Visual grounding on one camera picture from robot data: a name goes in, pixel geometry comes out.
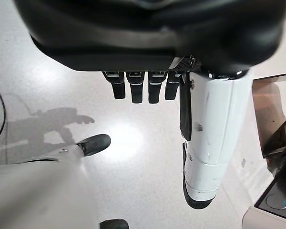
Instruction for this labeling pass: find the silver robot left leg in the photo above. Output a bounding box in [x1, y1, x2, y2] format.
[0, 133, 112, 229]

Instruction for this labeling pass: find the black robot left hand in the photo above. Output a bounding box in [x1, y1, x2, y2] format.
[13, 0, 286, 211]

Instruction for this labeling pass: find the wooden framed furniture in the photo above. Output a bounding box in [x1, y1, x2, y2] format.
[251, 73, 286, 159]

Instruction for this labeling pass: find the black rimmed flat platform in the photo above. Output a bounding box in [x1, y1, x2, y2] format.
[254, 175, 286, 217]

